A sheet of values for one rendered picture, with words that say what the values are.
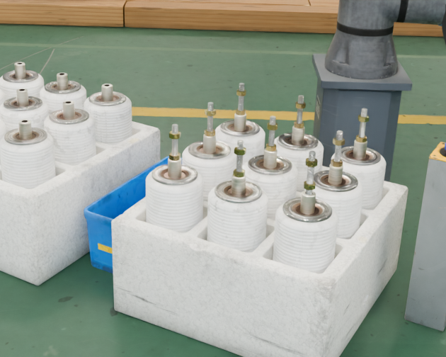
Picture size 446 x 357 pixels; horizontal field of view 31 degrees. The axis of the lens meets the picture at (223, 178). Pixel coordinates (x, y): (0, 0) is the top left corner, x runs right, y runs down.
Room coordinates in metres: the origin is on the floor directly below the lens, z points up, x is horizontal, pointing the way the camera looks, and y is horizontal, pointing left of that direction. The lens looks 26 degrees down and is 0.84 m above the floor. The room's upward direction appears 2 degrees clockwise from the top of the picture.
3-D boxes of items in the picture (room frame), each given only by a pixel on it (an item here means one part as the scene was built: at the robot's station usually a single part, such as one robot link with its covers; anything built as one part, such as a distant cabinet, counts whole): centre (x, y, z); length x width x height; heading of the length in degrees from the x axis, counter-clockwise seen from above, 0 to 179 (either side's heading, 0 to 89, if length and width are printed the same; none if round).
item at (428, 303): (1.19, -0.37, 0.16); 0.07 x 0.07 x 0.31; 63
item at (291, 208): (1.10, -0.13, 0.25); 0.08 x 0.08 x 0.01
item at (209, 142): (1.31, 0.03, 0.26); 0.02 x 0.02 x 0.03
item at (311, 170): (1.10, -0.13, 0.31); 0.01 x 0.01 x 0.08
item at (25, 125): (1.35, 0.36, 0.26); 0.02 x 0.02 x 0.03
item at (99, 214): (1.42, 0.14, 0.06); 0.30 x 0.11 x 0.12; 151
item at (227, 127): (1.42, -0.03, 0.25); 0.08 x 0.08 x 0.01
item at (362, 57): (1.66, -0.28, 0.35); 0.15 x 0.15 x 0.10
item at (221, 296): (1.26, -0.08, 0.09); 0.39 x 0.39 x 0.18; 63
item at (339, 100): (1.66, -0.28, 0.15); 0.19 x 0.19 x 0.30; 1
